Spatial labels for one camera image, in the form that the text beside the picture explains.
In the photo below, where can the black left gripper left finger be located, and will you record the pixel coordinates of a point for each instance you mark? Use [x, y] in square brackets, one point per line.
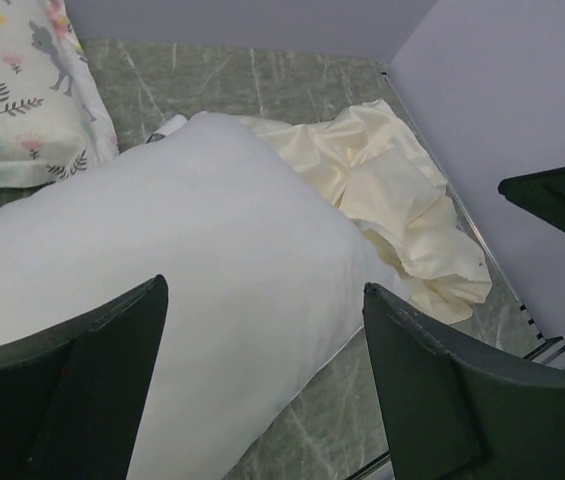
[72, 396]

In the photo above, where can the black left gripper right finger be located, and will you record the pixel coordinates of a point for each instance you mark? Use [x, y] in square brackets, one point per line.
[454, 407]

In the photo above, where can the cream satin pillowcase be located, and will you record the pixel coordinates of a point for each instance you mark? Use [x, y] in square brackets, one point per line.
[370, 166]

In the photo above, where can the white pillow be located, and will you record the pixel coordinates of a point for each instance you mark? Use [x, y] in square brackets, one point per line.
[266, 281]

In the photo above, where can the animal print patterned pillow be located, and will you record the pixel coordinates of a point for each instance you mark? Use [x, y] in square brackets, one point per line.
[53, 122]

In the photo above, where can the aluminium front mounting rail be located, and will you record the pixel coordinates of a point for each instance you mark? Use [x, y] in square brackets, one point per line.
[380, 468]

